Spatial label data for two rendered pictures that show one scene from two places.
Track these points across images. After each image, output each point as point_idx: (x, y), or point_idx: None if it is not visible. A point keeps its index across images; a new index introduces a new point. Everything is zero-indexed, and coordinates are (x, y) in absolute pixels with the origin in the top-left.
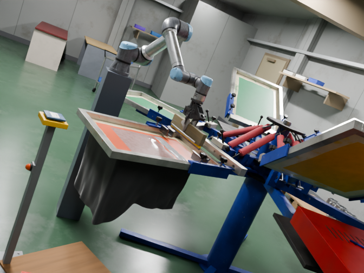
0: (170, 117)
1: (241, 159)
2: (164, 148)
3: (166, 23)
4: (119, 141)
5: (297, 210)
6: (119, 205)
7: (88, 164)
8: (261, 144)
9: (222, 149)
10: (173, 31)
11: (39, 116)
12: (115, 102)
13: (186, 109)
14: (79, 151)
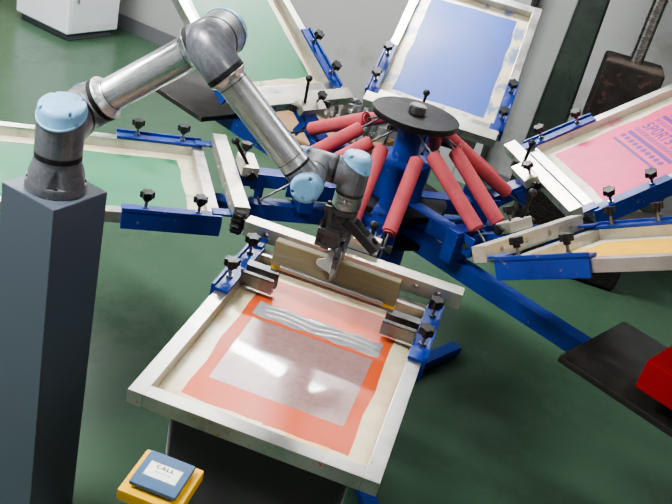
0: (136, 180)
1: (390, 240)
2: (317, 339)
3: (215, 55)
4: (292, 414)
5: (650, 369)
6: None
7: (213, 483)
8: (412, 191)
9: None
10: (242, 70)
11: (132, 502)
12: (84, 265)
13: (323, 236)
14: (38, 413)
